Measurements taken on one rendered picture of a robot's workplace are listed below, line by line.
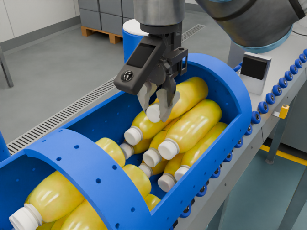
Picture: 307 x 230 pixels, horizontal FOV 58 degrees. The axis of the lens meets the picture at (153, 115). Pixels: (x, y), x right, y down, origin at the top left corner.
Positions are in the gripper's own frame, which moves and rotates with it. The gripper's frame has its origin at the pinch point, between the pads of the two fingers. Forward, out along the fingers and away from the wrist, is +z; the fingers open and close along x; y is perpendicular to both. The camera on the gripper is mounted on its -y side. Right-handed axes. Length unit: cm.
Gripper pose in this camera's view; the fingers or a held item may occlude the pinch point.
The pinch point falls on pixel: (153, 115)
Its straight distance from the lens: 61.0
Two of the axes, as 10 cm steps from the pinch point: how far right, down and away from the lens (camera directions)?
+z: 0.1, 8.1, 5.9
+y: 6.1, -4.7, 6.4
